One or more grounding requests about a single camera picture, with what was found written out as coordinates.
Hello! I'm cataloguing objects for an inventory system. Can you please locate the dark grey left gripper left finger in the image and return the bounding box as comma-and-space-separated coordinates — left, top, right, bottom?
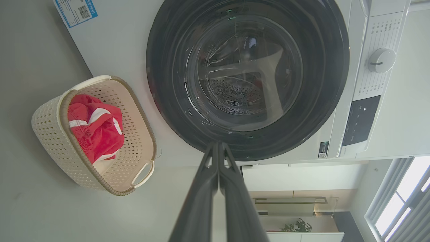
168, 141, 220, 242

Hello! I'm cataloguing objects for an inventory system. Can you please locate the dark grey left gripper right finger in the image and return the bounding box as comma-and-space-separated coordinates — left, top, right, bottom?
218, 141, 270, 242

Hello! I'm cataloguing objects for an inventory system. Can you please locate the red and white garment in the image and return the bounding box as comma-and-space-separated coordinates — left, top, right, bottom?
67, 94, 125, 167

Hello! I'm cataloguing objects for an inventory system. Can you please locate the black round glass washer door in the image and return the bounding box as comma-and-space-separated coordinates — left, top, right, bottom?
146, 0, 350, 162

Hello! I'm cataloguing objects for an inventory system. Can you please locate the cream perforated laundry basket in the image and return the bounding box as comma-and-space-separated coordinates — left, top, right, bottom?
31, 75, 157, 196

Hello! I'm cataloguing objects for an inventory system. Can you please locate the white front-load washing machine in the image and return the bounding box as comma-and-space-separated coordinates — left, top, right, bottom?
52, 0, 412, 168

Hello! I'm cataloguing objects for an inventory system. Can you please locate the beige glass-front cabinet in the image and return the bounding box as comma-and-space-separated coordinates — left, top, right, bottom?
249, 190, 339, 217

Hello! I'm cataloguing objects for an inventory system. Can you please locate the green potted plant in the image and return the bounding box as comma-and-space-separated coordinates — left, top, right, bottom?
281, 218, 313, 233

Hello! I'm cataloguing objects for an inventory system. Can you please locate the white low cabinet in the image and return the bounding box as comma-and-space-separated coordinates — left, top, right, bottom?
267, 232, 345, 242

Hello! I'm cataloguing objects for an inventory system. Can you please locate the black touch control panel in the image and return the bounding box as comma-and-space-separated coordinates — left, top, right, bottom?
342, 95, 382, 147

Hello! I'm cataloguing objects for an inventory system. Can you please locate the white framed window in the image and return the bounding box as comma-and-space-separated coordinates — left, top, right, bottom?
364, 156, 430, 242

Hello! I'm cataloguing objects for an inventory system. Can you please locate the white round control knob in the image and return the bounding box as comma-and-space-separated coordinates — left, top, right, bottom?
367, 48, 397, 74

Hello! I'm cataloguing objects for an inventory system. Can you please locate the blue energy label sticker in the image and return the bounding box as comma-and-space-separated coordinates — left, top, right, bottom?
53, 0, 98, 28

